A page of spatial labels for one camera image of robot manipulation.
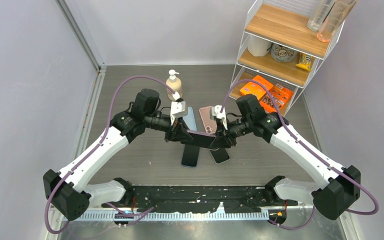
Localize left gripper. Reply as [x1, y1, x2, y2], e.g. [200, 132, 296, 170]
[145, 112, 194, 143]

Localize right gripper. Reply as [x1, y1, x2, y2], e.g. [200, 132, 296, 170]
[210, 116, 253, 149]

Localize black smartphone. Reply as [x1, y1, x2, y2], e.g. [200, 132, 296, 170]
[209, 148, 230, 165]

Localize dark phone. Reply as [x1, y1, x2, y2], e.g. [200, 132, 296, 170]
[183, 130, 216, 149]

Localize light blue phone case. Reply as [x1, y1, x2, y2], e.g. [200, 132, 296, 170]
[183, 106, 197, 131]

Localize pink phone case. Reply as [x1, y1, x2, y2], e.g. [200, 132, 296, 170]
[199, 106, 217, 134]

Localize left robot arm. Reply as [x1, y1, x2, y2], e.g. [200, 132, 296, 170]
[43, 89, 188, 221]

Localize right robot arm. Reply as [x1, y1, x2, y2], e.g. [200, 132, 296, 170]
[209, 94, 361, 220]

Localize cream lotion pump bottle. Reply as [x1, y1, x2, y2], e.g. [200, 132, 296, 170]
[165, 69, 183, 98]

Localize orange cardboard box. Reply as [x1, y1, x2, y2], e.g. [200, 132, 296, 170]
[259, 83, 294, 114]

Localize white paper roll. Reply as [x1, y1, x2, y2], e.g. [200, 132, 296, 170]
[247, 35, 273, 57]

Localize cartoon printed tin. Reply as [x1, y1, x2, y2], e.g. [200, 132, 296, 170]
[270, 43, 299, 63]

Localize yellow snack packet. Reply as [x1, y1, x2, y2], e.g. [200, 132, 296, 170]
[295, 52, 313, 72]

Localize clear plastic bottle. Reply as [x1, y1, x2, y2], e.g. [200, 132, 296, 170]
[306, 0, 336, 32]

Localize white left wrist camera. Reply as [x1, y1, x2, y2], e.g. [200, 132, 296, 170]
[169, 91, 188, 125]

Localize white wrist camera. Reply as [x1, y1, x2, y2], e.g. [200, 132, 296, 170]
[209, 105, 228, 130]
[169, 91, 188, 125]

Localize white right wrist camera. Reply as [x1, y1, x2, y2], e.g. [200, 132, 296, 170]
[209, 105, 228, 130]

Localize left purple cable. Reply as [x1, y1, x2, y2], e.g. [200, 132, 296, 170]
[43, 75, 181, 235]

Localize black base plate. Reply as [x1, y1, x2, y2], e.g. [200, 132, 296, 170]
[113, 185, 298, 214]

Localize white wire shelf rack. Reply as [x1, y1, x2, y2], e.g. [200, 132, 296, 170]
[229, 0, 343, 114]

